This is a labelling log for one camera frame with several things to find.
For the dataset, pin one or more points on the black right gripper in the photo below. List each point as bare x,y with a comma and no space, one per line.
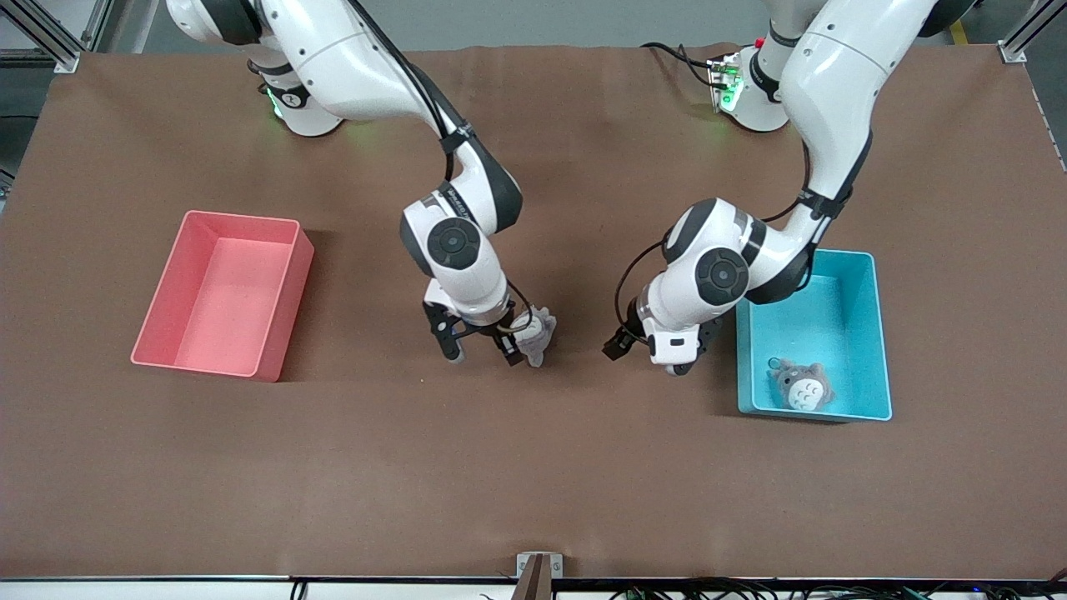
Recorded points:
498,330

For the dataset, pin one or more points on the grey plush toy eyes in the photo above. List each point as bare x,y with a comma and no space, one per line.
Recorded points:
538,333

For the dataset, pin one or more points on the grey plush toy with keyring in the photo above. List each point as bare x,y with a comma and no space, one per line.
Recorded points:
804,387

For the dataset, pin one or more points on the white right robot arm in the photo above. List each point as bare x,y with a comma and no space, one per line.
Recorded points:
350,67

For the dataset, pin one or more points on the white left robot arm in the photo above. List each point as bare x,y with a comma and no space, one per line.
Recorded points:
834,75

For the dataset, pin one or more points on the blue plastic box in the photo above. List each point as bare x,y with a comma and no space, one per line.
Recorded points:
850,333

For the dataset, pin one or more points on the pink plastic box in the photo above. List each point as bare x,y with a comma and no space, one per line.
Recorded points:
221,333

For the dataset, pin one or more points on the brown table cover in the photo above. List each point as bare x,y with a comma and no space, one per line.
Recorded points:
533,467

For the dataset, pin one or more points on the metal base connector plate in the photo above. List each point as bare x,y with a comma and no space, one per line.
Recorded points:
717,75

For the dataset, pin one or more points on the silver metal bracket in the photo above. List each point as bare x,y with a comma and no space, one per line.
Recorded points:
556,567

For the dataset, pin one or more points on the brown camera post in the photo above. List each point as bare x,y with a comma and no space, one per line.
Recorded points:
533,583

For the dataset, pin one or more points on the aluminium frame profile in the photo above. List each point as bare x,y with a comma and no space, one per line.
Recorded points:
50,37
1013,52
96,21

